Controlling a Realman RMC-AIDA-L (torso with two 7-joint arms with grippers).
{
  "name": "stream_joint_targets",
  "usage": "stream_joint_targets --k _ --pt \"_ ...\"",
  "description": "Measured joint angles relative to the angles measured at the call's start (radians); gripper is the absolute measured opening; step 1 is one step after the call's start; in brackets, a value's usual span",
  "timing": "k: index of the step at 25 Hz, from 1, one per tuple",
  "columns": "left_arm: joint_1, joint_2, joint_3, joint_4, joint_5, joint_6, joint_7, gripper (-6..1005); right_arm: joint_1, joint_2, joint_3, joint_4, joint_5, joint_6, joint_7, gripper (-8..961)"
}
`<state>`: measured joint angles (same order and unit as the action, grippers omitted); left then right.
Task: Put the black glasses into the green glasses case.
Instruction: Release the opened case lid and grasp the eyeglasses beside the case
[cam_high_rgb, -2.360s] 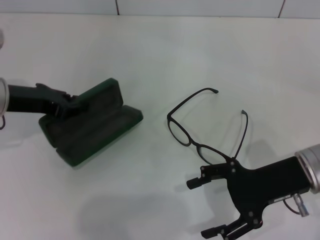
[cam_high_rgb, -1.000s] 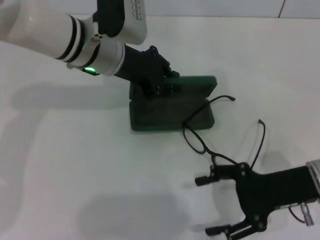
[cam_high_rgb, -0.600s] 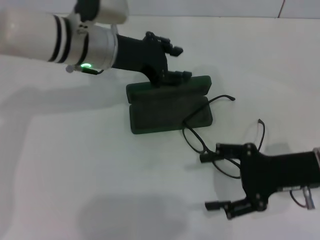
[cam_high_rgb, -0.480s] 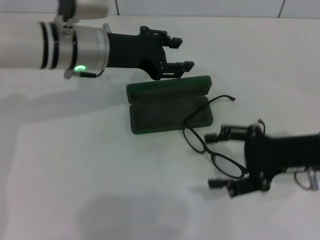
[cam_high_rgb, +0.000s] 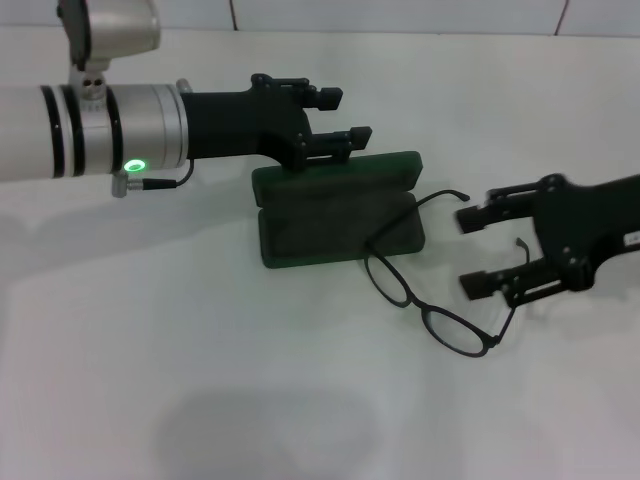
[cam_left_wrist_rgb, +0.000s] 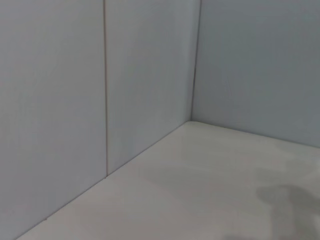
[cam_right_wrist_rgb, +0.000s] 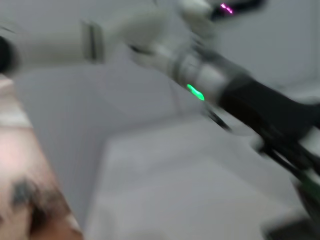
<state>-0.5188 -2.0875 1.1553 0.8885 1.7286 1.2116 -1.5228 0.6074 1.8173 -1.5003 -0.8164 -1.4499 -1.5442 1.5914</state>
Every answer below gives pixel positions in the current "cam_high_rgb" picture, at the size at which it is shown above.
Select green glasses case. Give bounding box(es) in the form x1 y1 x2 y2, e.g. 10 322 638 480
251 149 426 272

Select black glasses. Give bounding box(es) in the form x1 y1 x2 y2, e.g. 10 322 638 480
363 188 531 357

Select silver camera mount bracket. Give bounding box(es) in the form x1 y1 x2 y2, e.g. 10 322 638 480
68 62 109 101

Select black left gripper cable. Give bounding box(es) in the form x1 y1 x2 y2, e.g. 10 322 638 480
111 159 195 199

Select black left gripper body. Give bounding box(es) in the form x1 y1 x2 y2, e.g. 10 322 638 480
179 74 314 169

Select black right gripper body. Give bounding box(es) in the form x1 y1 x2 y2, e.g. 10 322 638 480
532 173 640 291

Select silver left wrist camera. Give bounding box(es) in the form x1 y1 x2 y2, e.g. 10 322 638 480
55 0 161 71

